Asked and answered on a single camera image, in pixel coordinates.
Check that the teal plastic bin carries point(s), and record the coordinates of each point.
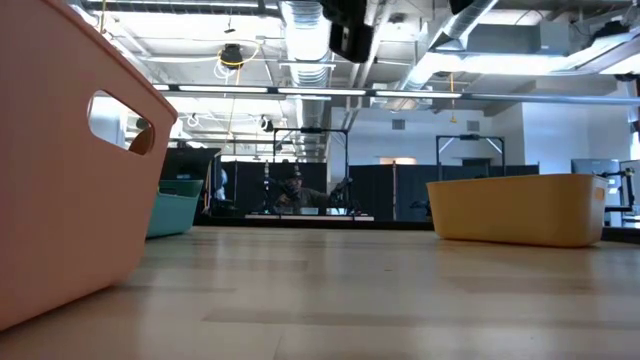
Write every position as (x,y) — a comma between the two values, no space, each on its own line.
(175,215)

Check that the black aluminium table frame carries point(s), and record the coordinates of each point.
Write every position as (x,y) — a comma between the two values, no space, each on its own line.
(280,225)

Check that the black gantry stand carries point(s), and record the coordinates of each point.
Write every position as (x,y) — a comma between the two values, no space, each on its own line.
(310,130)
(470,136)

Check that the overhead light bar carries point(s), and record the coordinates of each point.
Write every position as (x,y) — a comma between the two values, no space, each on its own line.
(320,92)

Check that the person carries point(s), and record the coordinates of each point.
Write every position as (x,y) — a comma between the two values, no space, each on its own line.
(300,200)

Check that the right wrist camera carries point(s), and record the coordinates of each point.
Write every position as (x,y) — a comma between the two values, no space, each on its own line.
(351,44)

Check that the background wooden table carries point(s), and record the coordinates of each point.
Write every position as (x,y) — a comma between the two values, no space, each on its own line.
(260,217)

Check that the yellow plastic bin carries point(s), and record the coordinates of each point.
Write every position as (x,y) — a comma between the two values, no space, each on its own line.
(520,210)

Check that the ribbed silver air duct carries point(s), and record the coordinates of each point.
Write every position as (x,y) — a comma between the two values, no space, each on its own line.
(300,50)

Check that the salmon orange plastic bin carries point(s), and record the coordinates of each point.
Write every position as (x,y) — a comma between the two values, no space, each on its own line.
(60,210)

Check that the black partition panel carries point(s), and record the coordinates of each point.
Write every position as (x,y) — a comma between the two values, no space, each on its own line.
(250,195)
(400,190)

